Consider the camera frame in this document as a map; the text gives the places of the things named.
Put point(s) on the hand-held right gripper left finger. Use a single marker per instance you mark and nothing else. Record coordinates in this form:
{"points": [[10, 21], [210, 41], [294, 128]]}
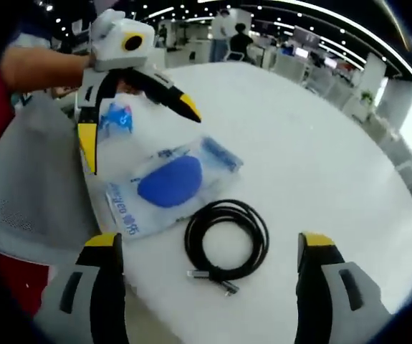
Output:
{"points": [[109, 286]]}

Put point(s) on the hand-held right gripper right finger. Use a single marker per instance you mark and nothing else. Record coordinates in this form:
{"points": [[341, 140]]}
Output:
{"points": [[313, 286]]}

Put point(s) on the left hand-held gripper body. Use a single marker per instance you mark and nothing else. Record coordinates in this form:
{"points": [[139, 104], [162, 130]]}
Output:
{"points": [[112, 46]]}

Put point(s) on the blue tissue packet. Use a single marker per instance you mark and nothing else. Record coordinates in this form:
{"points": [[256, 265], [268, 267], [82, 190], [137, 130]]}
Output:
{"points": [[118, 122]]}

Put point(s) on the clear bag with blue pouch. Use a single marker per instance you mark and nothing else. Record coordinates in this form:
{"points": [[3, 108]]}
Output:
{"points": [[170, 186]]}

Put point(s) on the person's red shirt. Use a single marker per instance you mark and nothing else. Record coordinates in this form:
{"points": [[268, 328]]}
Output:
{"points": [[1, 107]]}

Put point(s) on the grey mesh office chair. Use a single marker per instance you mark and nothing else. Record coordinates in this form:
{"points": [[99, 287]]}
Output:
{"points": [[30, 179]]}

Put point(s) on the white table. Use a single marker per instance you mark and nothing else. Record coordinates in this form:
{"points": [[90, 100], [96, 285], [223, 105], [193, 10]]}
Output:
{"points": [[299, 161]]}

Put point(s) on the potted green plant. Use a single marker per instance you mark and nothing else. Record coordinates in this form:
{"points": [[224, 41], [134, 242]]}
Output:
{"points": [[367, 97]]}

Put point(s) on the curved ceiling light strip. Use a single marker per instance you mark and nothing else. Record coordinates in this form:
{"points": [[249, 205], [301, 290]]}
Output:
{"points": [[370, 32]]}

